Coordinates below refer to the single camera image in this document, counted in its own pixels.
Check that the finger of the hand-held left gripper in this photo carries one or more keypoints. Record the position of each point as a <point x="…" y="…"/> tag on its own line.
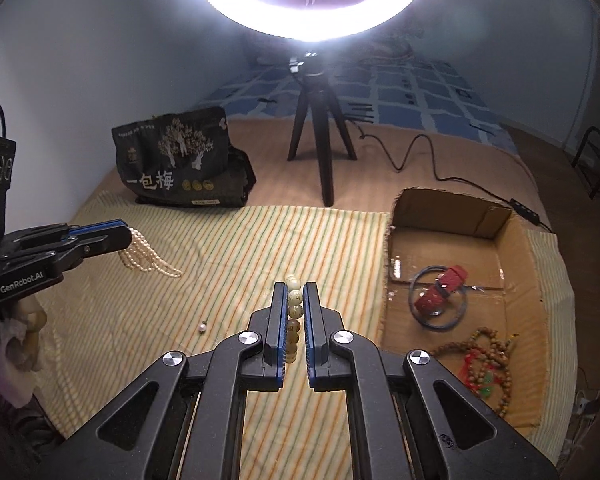
<point x="100" y="226"/>
<point x="107" y="244"/>

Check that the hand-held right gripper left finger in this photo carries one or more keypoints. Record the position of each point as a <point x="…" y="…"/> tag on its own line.
<point x="282" y="320"/>

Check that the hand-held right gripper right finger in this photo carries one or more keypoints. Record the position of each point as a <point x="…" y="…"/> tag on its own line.
<point x="307" y="320"/>

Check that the dark round bangle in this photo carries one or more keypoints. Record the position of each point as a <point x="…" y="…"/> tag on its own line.
<point x="440" y="329"/>

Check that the red leather watch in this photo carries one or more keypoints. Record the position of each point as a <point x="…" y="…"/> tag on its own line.
<point x="442" y="287"/>

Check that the cardboard box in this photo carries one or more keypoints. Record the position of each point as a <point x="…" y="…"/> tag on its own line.
<point x="450" y="215"/>

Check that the person's left hand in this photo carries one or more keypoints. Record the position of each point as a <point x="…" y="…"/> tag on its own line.
<point x="17" y="355"/>

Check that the small pearl earring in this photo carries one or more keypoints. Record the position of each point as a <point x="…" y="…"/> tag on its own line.
<point x="201" y="329"/>

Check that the yellow striped cloth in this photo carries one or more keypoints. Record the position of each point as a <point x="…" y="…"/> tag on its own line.
<point x="330" y="240"/>

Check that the black printed snack bag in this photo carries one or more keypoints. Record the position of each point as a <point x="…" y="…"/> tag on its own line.
<point x="170" y="160"/>

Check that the black tripod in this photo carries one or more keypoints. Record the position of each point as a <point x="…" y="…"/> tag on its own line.
<point x="325" y="135"/>

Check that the blue patterned bed sheet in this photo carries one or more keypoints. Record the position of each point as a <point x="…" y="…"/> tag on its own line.
<point x="420" y="90"/>

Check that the black metal clothes rack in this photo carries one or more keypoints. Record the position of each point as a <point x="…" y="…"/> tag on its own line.
<point x="580" y="146"/>

